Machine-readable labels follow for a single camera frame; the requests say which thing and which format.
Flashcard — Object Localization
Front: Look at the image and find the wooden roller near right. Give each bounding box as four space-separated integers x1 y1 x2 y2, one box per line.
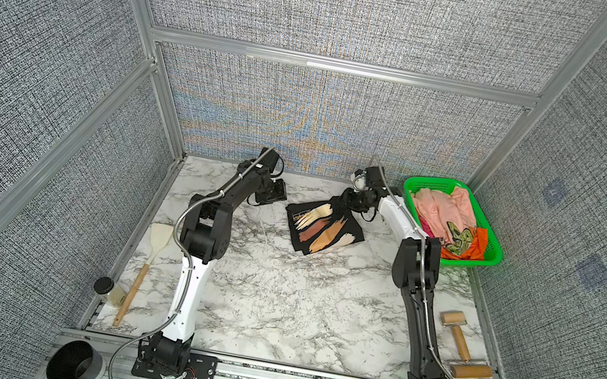
439 310 472 362

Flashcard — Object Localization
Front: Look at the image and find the aluminium frame of enclosure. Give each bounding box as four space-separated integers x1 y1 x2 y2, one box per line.
0 0 607 379

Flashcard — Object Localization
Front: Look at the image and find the small jar black lid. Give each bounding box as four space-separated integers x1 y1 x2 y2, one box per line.
93 276 127 309

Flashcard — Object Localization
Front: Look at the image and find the wooden roller far right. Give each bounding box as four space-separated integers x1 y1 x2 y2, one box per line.
448 361 494 379

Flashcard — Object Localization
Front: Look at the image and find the magenta cloth in basket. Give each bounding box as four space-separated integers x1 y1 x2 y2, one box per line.
419 216 435 238

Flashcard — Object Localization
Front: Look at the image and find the orange graphic t-shirt in basket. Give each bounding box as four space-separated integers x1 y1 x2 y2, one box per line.
441 221 489 261

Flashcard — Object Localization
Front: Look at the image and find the black t-shirt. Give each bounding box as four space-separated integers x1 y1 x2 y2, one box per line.
286 196 365 256

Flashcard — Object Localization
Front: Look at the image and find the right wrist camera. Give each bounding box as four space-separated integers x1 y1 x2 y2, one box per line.
351 169 367 192

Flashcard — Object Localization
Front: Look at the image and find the right metal cable conduit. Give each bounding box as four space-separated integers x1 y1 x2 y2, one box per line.
333 154 517 379

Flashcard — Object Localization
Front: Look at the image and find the white spatula wooden handle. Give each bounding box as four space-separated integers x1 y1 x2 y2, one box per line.
113 223 174 327

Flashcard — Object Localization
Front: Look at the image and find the pink t-shirt in basket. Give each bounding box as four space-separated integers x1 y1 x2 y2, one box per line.
411 187 477 242

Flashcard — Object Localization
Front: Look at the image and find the green plastic basket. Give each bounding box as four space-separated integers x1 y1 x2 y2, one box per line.
403 176 503 269

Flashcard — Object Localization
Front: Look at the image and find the wooden roller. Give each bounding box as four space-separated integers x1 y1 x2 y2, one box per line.
448 361 494 379
439 310 472 362

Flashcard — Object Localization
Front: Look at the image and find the black cup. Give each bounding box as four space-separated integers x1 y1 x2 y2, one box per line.
45 340 106 379

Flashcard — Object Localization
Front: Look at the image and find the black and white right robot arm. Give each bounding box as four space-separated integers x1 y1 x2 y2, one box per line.
340 166 449 379

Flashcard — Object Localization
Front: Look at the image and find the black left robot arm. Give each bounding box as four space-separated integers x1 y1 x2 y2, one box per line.
138 147 283 379

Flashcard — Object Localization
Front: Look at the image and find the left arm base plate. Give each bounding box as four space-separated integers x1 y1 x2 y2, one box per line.
130 342 219 379

